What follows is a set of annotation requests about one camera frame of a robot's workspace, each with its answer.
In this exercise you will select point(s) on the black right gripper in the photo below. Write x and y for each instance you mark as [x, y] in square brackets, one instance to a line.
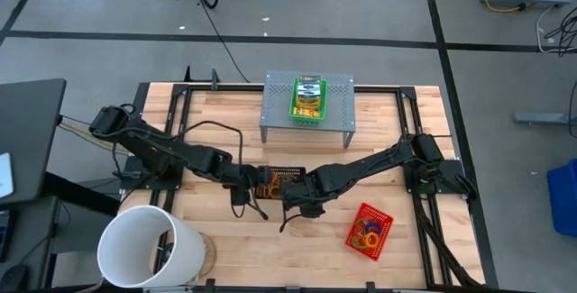
[306, 191]

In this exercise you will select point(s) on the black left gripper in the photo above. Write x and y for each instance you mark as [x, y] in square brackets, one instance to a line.
[243, 178]

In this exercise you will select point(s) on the black plastic basket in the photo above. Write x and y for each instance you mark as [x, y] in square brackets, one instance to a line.
[293, 171]

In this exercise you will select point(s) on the small yellow crayon box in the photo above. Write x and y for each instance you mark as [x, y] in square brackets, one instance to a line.
[307, 113]

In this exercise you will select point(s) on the red plastic basket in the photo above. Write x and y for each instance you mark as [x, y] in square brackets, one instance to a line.
[381, 217]

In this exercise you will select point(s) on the green plastic basket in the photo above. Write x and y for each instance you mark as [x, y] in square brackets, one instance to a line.
[291, 103]

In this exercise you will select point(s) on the blue green card pack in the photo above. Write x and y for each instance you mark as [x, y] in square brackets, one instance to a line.
[309, 90]

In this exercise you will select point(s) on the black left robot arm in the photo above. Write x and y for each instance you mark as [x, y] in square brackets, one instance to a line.
[180, 155]

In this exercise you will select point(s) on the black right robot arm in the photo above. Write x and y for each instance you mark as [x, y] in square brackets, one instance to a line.
[374, 167]

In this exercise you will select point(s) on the black desk top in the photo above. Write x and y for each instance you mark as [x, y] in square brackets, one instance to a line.
[27, 126]

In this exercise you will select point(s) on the grey perforated metal shelf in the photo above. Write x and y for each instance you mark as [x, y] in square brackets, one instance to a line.
[342, 112]

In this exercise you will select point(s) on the white cylindrical shade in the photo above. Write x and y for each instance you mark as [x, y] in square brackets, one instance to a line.
[185, 252]

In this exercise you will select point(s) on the black table corner plate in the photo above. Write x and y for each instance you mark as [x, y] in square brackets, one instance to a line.
[140, 101]

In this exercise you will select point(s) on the grey metal bar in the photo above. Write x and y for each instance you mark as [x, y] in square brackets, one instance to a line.
[167, 289]

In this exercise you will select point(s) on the white sheet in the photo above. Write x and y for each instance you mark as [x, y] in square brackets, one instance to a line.
[4, 176]

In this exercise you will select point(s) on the grey floor bar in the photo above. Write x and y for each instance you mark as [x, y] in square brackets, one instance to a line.
[541, 118]

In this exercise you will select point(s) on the black computer mouse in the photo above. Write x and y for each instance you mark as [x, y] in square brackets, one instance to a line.
[13, 279]

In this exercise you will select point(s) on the blue plastic bin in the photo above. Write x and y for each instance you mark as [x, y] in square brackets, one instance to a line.
[565, 198]

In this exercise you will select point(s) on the black aluminium table frame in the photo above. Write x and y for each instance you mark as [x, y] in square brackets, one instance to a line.
[234, 87]

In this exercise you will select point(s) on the black clamp bracket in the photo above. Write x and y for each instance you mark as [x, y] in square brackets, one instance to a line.
[371, 286]
[188, 75]
[210, 285]
[215, 81]

